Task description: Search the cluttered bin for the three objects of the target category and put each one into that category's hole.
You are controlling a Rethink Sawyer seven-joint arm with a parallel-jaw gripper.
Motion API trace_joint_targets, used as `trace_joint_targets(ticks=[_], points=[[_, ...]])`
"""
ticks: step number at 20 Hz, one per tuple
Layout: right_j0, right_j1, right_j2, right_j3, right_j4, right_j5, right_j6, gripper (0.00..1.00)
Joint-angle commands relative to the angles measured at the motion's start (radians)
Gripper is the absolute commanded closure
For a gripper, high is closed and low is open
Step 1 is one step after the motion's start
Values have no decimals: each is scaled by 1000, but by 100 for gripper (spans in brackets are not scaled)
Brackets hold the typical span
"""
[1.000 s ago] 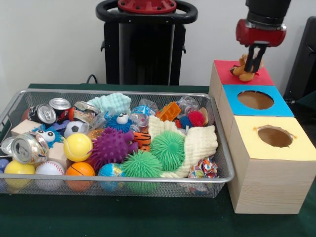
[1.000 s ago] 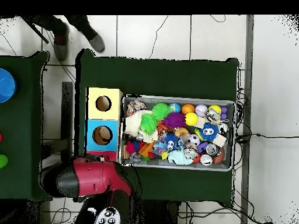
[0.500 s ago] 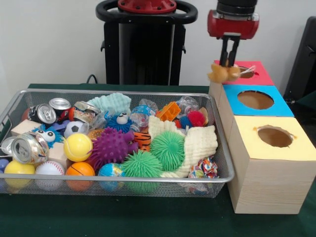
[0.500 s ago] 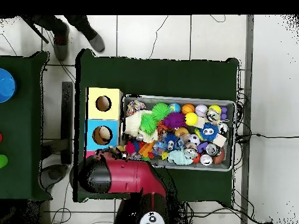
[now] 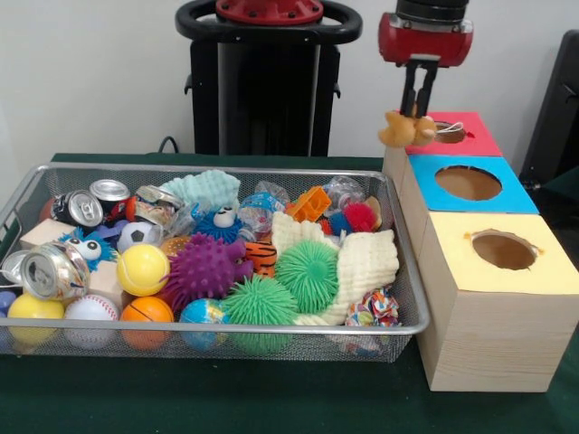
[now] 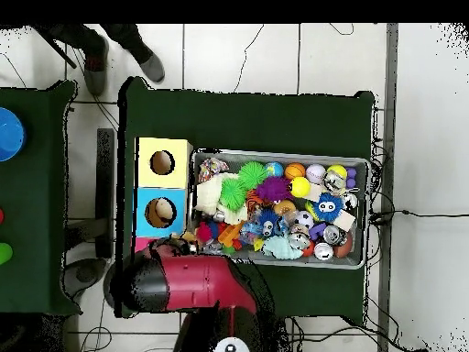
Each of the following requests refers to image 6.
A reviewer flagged blue globe ball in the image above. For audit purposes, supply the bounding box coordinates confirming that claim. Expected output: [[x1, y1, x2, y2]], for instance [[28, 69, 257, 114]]
[[264, 161, 284, 179]]

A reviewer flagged purple spiky ball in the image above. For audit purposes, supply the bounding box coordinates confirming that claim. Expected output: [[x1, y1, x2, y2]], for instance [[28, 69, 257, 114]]
[[257, 175, 292, 205]]

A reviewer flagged yellow tennis ball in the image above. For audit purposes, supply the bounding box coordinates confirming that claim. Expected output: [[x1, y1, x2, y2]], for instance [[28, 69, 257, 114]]
[[289, 176, 312, 199]]

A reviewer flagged blue fuzzy monster toy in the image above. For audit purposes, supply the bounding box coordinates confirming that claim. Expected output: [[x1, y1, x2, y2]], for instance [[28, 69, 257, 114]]
[[313, 192, 344, 224]]

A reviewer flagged white baseball toy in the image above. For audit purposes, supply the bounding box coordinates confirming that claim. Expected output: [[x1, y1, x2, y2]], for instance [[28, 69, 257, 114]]
[[305, 163, 327, 184]]

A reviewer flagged orange basketball toy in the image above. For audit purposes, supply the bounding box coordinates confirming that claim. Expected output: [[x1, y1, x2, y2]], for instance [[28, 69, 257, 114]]
[[284, 162, 306, 181]]

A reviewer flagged black power adapter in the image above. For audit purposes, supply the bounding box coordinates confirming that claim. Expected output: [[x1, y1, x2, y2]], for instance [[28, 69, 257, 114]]
[[369, 210, 396, 225]]

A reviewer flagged blue bowl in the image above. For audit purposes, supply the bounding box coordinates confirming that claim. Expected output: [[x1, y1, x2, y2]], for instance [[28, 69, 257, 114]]
[[0, 106, 27, 163]]

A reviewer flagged side table with green cloth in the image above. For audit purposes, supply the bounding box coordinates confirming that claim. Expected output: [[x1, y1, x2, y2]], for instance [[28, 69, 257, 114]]
[[0, 80, 78, 318]]

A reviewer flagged cream muslin cloth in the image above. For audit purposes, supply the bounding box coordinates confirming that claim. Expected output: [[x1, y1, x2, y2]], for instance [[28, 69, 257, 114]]
[[193, 173, 250, 226]]

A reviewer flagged small green object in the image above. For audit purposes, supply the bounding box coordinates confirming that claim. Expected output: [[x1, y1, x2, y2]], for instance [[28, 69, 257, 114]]
[[0, 241, 15, 267]]

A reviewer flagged green spiky ball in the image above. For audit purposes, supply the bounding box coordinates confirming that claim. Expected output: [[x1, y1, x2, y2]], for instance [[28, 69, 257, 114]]
[[219, 178, 249, 211], [237, 160, 269, 192]]

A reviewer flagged wooden box with three holes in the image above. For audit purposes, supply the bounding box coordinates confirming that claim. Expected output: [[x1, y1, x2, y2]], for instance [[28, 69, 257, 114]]
[[131, 137, 195, 255]]

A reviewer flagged person's leg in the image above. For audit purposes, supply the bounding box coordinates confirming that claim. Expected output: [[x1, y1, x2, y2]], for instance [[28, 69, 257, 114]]
[[101, 24, 157, 64], [35, 24, 106, 54]]

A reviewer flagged shallow clear mesh bin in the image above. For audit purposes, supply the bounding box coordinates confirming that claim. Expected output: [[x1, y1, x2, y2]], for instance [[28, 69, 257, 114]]
[[186, 148, 371, 270]]

